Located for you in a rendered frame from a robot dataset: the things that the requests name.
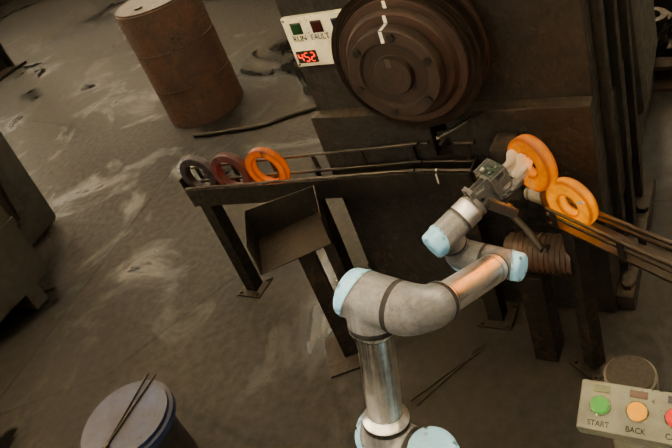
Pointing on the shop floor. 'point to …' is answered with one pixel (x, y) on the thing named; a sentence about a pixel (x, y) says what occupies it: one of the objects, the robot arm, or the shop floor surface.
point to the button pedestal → (622, 425)
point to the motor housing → (542, 290)
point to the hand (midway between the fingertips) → (530, 157)
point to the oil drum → (181, 53)
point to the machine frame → (491, 91)
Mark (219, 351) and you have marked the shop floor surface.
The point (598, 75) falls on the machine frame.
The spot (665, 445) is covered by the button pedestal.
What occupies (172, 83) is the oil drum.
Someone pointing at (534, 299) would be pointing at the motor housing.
